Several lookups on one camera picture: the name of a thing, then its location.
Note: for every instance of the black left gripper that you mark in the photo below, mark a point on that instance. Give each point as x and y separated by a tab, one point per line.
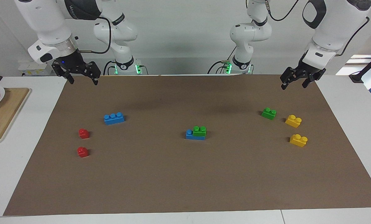
307	72

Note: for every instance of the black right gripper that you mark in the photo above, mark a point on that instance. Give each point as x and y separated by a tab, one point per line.
72	62

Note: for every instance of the green two-stud toy brick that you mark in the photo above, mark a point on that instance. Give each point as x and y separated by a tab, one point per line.
269	113
199	132

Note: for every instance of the blue three-stud toy brick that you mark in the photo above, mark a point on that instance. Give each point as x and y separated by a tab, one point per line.
114	118
189	134

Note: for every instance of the white Franka left arm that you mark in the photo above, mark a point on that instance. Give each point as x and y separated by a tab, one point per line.
335	28

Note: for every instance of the white Franka right arm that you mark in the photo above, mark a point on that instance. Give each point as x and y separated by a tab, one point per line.
48	21

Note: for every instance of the yellow two-stud toy brick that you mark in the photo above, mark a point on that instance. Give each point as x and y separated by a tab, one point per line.
293	121
298	140

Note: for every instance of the red one-stud toy brick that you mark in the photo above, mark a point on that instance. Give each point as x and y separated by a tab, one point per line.
84	133
82	152

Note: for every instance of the black stand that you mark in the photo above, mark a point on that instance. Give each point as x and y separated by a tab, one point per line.
369	66

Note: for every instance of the wooden cutting board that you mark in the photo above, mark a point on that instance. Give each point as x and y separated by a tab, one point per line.
2	118

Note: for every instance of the brown table mat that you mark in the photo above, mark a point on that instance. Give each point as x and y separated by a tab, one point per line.
188	180

